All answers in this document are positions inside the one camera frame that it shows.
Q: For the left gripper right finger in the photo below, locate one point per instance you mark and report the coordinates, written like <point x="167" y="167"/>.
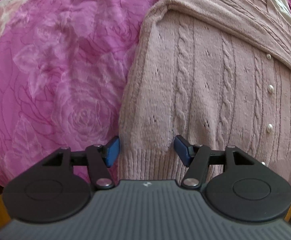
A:
<point x="233" y="183"/>

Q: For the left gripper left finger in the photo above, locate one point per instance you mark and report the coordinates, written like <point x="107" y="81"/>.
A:
<point x="61" y="184"/>

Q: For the pink knitted cardigan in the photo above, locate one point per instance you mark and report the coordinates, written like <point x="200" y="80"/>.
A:
<point x="217" y="72"/>

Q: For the striped floral bed cover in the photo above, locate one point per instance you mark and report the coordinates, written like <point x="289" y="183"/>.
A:
<point x="64" y="66"/>

